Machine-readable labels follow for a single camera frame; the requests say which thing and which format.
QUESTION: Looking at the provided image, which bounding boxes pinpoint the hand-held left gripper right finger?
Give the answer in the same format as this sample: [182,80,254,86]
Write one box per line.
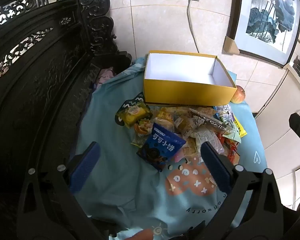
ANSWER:
[190,141,285,240]

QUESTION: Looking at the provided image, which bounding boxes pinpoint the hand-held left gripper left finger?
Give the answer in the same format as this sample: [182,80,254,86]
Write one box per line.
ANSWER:
[16,142,100,240]

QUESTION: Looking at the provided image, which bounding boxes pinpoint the yellow snack packet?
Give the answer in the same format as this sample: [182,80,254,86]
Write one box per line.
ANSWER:
[116,102,153,128]

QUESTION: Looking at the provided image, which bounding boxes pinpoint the yellow cardboard box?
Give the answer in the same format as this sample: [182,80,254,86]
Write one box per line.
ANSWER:
[143,50,238,105]

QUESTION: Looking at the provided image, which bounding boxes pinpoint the light blue printed cloth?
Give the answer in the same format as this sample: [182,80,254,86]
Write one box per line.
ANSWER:
[72,56,269,240]

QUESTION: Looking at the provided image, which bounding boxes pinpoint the pile of snack packets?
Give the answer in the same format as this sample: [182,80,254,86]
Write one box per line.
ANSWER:
[130,105,248,167]

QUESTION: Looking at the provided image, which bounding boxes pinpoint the blue cookie packet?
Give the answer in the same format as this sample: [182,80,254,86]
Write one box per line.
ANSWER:
[136,122,187,172]

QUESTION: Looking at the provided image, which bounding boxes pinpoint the red apple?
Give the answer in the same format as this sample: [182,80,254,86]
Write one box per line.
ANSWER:
[230,85,246,104]

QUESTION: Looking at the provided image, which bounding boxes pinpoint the dark carved wooden furniture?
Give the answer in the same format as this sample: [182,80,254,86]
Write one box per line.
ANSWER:
[0,0,133,240]

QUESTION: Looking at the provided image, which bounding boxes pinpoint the floral cushion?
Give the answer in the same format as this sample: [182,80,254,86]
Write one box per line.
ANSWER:
[94,66,115,89]

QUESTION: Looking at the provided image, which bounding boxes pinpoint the cardboard corner protector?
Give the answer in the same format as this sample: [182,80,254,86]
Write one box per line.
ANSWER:
[222,36,240,54]

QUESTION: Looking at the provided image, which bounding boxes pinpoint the framed lotus painting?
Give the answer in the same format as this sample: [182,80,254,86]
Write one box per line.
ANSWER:
[226,0,300,68]

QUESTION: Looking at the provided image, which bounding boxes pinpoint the grey cable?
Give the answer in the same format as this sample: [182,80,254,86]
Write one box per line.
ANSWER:
[186,0,200,53]

